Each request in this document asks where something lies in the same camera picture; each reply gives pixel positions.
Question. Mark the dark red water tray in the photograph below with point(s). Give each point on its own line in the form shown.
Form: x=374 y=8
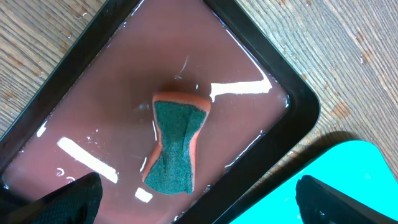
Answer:
x=94 y=113

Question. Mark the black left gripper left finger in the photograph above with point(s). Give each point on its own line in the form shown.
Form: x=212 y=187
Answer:
x=76 y=202

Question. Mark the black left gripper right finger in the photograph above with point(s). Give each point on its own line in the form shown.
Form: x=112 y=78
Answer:
x=320 y=203

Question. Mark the red black sponge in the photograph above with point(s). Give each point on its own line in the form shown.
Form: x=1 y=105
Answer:
x=178 y=120

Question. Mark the blue plastic tray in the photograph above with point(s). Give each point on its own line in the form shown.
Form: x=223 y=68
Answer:
x=356 y=168

